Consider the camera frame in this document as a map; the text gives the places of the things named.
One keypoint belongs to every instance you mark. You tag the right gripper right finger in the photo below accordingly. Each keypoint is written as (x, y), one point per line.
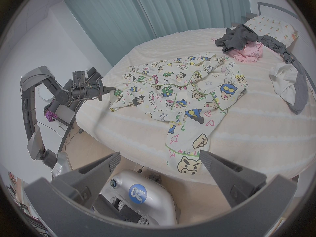
(234, 179)

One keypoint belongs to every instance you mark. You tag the black garment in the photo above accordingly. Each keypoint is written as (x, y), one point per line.
(234, 37)

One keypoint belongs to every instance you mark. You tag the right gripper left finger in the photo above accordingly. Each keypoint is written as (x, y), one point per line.
(86, 181)

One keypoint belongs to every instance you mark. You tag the purple plastic bag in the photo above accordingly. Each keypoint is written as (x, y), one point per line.
(50, 113)

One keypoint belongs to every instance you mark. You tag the white printed pillow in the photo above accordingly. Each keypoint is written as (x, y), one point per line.
(271, 26)

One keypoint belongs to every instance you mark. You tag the grey bedside table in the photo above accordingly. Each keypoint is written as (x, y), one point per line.
(251, 15)

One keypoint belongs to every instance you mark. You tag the white printed pyjama top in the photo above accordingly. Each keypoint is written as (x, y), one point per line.
(187, 88)

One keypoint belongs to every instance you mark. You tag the pink garment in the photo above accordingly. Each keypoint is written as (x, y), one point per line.
(246, 54)

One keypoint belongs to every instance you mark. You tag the blue-green curtain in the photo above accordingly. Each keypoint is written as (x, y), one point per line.
(148, 9)

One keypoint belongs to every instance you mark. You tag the white garment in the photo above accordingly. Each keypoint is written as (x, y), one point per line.
(284, 80)

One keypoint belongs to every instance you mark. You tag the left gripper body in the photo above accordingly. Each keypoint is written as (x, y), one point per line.
(93, 90)

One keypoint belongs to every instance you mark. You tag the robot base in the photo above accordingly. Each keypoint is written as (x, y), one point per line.
(158, 199)

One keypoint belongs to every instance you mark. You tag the bed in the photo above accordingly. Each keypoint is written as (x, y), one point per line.
(138, 142)

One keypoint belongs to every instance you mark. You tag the dark grey garment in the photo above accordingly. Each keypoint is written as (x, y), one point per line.
(274, 43)

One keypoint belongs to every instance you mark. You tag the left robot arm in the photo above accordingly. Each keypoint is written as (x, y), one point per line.
(27, 107)

